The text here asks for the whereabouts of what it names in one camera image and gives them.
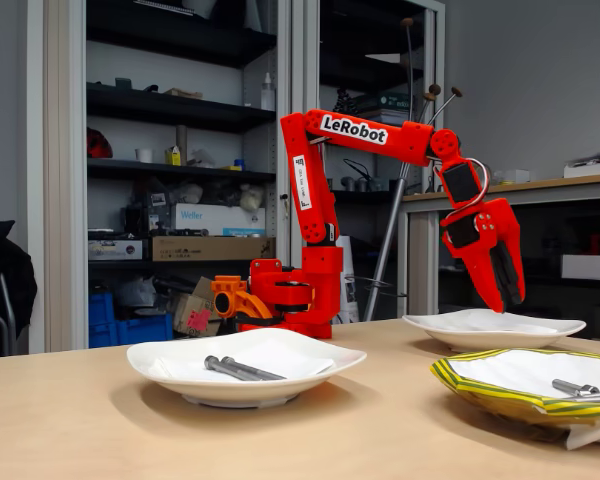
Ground white storage box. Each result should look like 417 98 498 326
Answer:
560 253 600 282

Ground grey coat stand wooden knobs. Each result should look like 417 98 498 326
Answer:
367 17 465 322

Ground white square ceramic plate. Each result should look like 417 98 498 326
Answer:
126 327 369 410
402 308 588 354

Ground red black helmet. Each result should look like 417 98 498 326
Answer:
86 127 114 160

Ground white Weller box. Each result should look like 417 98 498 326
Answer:
174 202 267 237

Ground long white box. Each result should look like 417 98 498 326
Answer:
563 159 600 180

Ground white plastic bottle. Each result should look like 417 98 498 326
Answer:
260 72 276 111

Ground black flexible tripod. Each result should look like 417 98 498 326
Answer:
329 87 360 115

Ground orange printed part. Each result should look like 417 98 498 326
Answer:
210 274 274 321

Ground grey sideboard with wooden top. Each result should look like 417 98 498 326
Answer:
397 172 600 344

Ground grey metal shelf cabinet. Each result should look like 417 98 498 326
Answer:
292 0 446 321
27 0 294 354

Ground small white box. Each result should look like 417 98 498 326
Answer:
493 168 531 185

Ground stack of books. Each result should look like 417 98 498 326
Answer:
354 92 412 125

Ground white printed paper bag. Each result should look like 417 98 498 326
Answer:
341 235 361 324

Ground blue plastic crate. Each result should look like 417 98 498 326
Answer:
114 313 175 346
88 292 116 349

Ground long brown cardboard box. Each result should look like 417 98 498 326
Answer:
151 235 277 262

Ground black jacket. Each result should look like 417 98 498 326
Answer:
0 219 39 346

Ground yellow green striped paper plate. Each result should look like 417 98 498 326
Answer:
429 348 600 451

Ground cardboard tube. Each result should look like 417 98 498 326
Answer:
175 124 189 166

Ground cardboard box with pink sticker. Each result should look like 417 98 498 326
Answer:
172 277 226 337

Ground flat grey white box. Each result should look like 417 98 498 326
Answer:
88 239 144 261

